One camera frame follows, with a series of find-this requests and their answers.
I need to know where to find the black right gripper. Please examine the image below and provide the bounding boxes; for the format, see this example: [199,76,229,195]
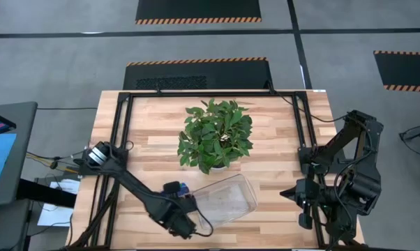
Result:
[280,177,325,230]

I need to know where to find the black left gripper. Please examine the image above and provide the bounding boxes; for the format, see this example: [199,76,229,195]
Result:
[153,180,198,241]

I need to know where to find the clear plastic basket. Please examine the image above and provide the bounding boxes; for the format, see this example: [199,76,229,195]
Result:
[190,173,259,236]

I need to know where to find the green plant in white pot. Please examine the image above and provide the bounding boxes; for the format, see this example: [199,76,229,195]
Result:
[177,98,255,175]

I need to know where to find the white paper sheets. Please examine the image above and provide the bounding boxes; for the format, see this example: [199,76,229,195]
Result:
[36,178,82,228]

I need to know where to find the black mat with striped edge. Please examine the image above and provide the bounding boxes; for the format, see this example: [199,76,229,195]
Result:
[122,56,274,91]
[373,50,420,93]
[135,0,263,26]

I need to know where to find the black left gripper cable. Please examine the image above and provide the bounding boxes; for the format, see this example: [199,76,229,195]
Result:
[195,207,215,238]

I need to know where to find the long black cable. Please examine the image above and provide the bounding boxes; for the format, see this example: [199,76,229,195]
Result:
[264,79,349,123]

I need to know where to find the black aluminium table frame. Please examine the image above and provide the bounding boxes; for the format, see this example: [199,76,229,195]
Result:
[66,89,367,250]

